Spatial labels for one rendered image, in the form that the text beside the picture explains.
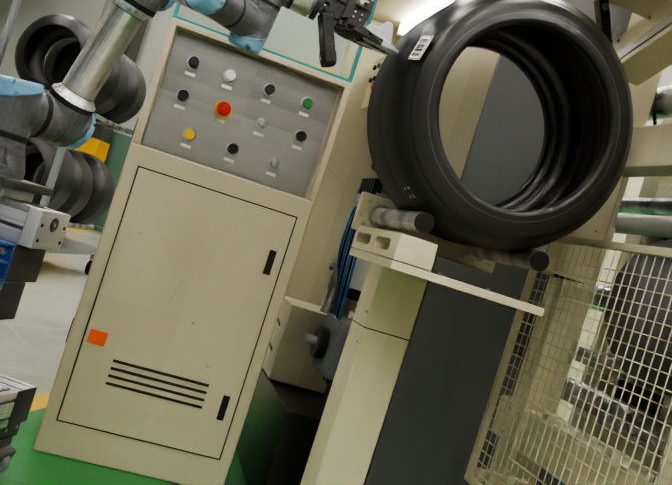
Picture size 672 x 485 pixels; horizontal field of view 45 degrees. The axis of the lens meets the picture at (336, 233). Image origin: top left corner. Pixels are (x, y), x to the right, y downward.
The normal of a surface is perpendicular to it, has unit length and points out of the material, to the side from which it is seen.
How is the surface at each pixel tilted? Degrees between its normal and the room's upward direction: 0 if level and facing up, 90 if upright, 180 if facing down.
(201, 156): 90
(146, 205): 90
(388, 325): 90
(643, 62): 162
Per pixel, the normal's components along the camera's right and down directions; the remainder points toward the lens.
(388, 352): 0.22, 0.06
